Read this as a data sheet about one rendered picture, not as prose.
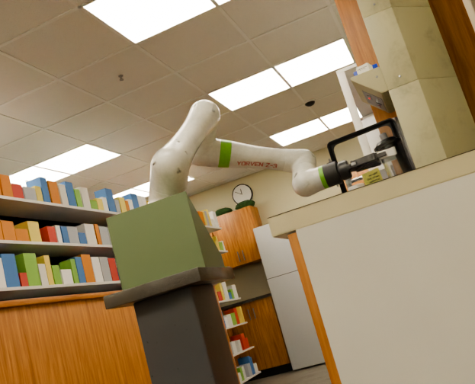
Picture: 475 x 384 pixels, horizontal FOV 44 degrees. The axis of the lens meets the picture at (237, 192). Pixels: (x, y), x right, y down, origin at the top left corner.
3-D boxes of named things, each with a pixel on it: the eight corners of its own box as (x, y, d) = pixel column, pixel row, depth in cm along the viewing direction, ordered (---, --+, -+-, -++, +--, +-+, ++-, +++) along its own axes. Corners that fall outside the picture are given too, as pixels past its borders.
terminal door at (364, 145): (425, 207, 235) (393, 116, 244) (354, 230, 248) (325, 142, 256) (425, 207, 236) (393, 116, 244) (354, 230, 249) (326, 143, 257)
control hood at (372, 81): (395, 111, 245) (387, 89, 247) (388, 90, 215) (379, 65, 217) (369, 121, 248) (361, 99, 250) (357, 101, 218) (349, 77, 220)
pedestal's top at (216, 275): (105, 309, 177) (102, 296, 177) (152, 303, 207) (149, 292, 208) (201, 280, 169) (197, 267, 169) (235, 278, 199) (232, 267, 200)
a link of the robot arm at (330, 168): (332, 190, 236) (327, 187, 227) (323, 163, 238) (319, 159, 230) (346, 186, 234) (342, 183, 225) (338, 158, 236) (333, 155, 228)
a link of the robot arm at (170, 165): (146, 153, 189) (194, 91, 233) (143, 194, 198) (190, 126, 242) (184, 163, 188) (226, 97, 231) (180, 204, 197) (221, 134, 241)
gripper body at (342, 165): (335, 161, 228) (357, 153, 225) (338, 164, 236) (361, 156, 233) (341, 179, 226) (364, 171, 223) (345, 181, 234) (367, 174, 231)
